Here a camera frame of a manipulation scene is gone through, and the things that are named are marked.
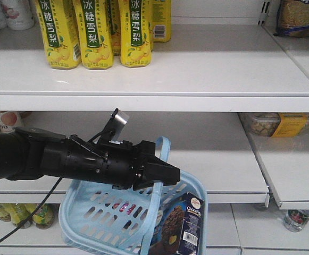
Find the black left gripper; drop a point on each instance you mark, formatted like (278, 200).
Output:
(122, 165)

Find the blue chocolate cookie box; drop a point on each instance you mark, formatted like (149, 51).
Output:
(179, 229)

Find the light blue plastic basket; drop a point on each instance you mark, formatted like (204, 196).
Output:
(99, 219)

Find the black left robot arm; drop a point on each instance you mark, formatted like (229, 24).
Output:
(29, 154)

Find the white store shelving unit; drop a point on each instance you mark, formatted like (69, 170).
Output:
(223, 59)

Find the clear snack box yellow label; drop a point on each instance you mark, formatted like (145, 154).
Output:
(277, 125)

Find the yellow pear drink bottle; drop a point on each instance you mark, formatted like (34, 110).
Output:
(135, 33)
(59, 32)
(94, 34)

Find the cracker packet blue wrapper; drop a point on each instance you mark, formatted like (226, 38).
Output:
(293, 19)

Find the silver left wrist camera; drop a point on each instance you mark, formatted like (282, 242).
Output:
(114, 126)

